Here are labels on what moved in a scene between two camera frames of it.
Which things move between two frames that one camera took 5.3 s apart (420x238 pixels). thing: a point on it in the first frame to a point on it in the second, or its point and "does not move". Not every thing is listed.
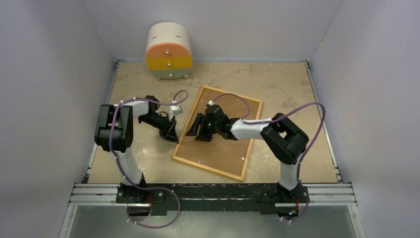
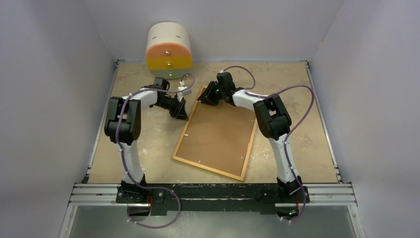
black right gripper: [203, 135] to [207, 97]
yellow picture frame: [177, 147] does not move
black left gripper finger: [172, 135] to [182, 113]
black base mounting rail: [168, 198] does not move
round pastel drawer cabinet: [169, 52] does not move
